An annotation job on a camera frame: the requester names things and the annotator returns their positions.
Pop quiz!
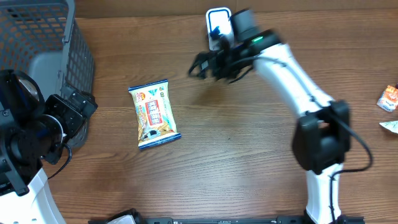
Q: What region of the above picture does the white tube with gold cap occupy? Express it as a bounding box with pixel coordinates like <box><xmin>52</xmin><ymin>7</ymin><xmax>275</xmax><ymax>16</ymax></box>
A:
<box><xmin>379</xmin><ymin>121</ymin><xmax>398</xmax><ymax>134</ymax></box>

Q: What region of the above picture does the grey plastic shopping basket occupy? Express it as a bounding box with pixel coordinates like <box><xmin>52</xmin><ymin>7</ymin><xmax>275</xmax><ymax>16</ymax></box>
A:
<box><xmin>0</xmin><ymin>0</ymin><xmax>96</xmax><ymax>149</ymax></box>

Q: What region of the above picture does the white barcode scanner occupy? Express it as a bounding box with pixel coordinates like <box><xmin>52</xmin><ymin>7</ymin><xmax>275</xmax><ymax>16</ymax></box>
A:
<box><xmin>206</xmin><ymin>7</ymin><xmax>234</xmax><ymax>51</ymax></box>

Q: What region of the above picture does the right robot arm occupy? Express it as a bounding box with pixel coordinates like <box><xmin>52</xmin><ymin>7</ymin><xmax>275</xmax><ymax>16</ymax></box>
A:
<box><xmin>188</xmin><ymin>7</ymin><xmax>351</xmax><ymax>223</ymax></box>

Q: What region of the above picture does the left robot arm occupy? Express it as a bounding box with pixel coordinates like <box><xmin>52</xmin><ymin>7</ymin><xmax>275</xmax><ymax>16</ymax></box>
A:
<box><xmin>1</xmin><ymin>70</ymin><xmax>98</xmax><ymax>223</ymax></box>

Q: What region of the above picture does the gold blue wipes packet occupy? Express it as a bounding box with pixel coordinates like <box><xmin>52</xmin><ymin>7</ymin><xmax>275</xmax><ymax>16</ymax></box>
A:
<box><xmin>128</xmin><ymin>79</ymin><xmax>182</xmax><ymax>151</ymax></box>

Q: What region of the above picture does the small orange packet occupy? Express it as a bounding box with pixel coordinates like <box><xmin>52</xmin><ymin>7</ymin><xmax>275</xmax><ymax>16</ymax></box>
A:
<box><xmin>377</xmin><ymin>85</ymin><xmax>397</xmax><ymax>112</ymax></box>

